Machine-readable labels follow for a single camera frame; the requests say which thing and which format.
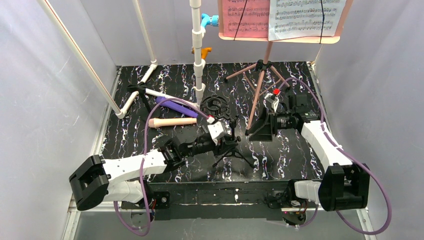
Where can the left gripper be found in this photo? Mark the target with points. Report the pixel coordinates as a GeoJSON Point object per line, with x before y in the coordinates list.
{"type": "Point", "coordinates": [227, 142]}

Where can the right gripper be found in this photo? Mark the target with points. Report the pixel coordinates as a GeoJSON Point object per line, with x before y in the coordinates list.
{"type": "Point", "coordinates": [271, 122]}

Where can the black tripod mic stand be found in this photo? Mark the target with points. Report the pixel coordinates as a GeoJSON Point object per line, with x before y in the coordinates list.
{"type": "Point", "coordinates": [219, 108]}

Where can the purple microphone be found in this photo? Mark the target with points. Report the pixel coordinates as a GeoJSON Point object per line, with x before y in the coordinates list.
{"type": "Point", "coordinates": [180, 108]}

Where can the pink microphone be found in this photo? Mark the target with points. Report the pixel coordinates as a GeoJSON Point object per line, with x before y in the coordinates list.
{"type": "Point", "coordinates": [166, 122]}

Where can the black round-base mic stand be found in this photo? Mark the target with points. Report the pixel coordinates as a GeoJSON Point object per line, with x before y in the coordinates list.
{"type": "Point", "coordinates": [145, 110]}

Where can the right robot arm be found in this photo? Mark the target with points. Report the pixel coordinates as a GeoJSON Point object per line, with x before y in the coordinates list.
{"type": "Point", "coordinates": [344, 186]}

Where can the pink music stand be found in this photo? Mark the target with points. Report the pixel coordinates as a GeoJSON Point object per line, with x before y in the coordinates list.
{"type": "Point", "coordinates": [262, 65]}

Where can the orange clip on pipe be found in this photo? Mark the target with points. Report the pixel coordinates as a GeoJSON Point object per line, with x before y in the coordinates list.
{"type": "Point", "coordinates": [204, 52]}

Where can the pink sheet music page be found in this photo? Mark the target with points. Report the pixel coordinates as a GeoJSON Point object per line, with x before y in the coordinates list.
{"type": "Point", "coordinates": [245, 18]}

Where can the white sheet music page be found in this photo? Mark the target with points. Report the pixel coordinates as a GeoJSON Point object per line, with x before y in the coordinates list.
{"type": "Point", "coordinates": [289, 19]}

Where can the blue clip on pipe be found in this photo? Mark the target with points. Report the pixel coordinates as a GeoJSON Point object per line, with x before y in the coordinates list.
{"type": "Point", "coordinates": [209, 20]}

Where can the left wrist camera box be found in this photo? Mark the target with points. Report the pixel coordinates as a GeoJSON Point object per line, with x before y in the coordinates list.
{"type": "Point", "coordinates": [217, 129]}

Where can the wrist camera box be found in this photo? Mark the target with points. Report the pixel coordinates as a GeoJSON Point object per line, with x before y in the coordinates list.
{"type": "Point", "coordinates": [272, 100]}
{"type": "Point", "coordinates": [217, 129]}

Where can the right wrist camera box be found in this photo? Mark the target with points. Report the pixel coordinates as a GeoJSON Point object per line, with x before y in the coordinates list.
{"type": "Point", "coordinates": [272, 100]}

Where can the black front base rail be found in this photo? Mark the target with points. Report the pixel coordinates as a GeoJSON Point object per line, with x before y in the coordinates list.
{"type": "Point", "coordinates": [269, 199]}

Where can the white PVC pipe frame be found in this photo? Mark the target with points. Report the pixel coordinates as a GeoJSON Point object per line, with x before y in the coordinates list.
{"type": "Point", "coordinates": [105, 35]}

